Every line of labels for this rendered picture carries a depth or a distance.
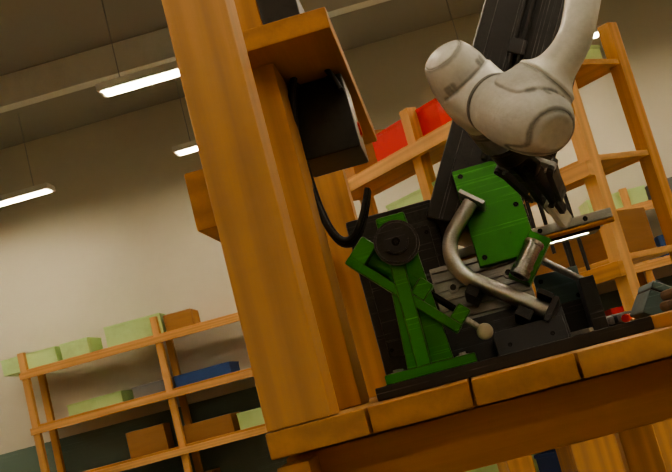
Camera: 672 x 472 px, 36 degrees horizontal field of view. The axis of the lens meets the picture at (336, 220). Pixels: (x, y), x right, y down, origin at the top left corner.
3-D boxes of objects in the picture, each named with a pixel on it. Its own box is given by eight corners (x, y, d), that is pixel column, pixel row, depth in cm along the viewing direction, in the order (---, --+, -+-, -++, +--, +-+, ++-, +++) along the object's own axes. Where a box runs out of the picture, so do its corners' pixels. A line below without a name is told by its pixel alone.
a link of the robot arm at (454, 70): (450, 129, 178) (490, 152, 167) (402, 67, 169) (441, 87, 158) (493, 86, 178) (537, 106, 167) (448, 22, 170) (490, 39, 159)
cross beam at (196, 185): (340, 287, 277) (331, 255, 278) (229, 222, 149) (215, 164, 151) (322, 292, 277) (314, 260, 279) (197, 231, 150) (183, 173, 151)
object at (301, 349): (403, 388, 280) (315, 61, 297) (332, 416, 134) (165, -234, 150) (372, 397, 281) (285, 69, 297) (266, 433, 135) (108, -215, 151)
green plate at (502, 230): (539, 265, 201) (509, 173, 209) (538, 250, 194) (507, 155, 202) (482, 281, 202) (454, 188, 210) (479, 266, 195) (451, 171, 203)
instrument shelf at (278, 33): (377, 141, 261) (373, 126, 261) (330, 27, 172) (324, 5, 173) (284, 168, 263) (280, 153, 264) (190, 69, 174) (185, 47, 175)
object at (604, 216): (604, 231, 222) (600, 218, 222) (614, 221, 206) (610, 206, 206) (430, 279, 225) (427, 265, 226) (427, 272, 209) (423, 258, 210)
